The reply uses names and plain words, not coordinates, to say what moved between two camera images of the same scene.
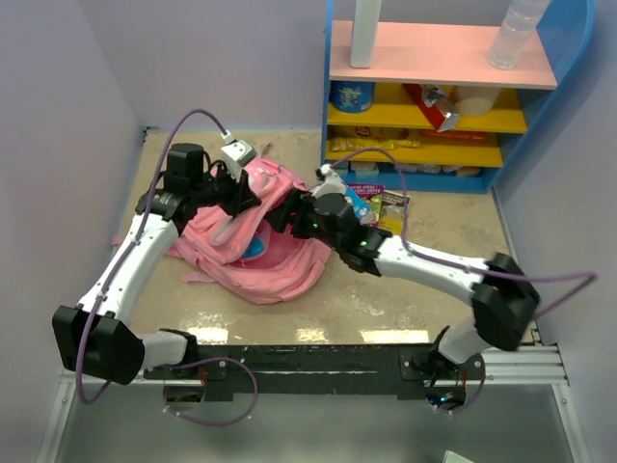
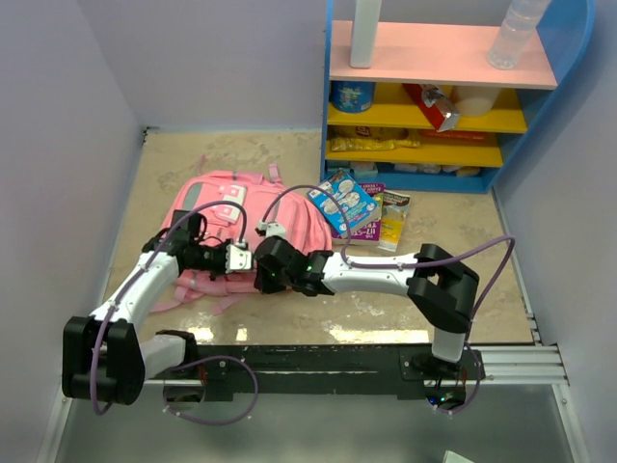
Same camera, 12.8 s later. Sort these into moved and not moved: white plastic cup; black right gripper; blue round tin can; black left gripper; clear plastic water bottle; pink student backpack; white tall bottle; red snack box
Moved: pink student backpack; black right gripper; black left gripper
Not moved: red snack box; white plastic cup; white tall bottle; blue round tin can; clear plastic water bottle
